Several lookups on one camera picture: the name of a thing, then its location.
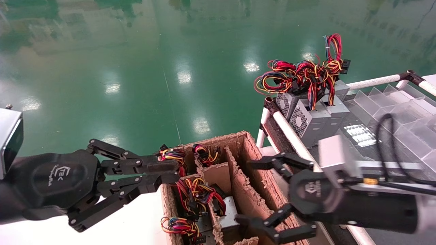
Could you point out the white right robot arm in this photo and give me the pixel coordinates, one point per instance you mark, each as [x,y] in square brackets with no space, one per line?
[427,217]

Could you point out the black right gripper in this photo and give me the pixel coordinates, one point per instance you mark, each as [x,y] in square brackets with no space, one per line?
[313,197]

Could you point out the brown cardboard divider box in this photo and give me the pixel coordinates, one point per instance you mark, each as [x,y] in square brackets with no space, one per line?
[252,190]

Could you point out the clear acrylic divider tray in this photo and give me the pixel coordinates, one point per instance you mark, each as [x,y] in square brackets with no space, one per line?
[374,98]

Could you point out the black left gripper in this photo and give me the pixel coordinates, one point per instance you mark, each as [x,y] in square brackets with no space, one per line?
[51,183]

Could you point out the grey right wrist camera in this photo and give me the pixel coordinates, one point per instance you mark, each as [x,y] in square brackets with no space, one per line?
[332,153]

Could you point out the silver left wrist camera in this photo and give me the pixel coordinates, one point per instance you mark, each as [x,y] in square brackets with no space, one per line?
[8,143]

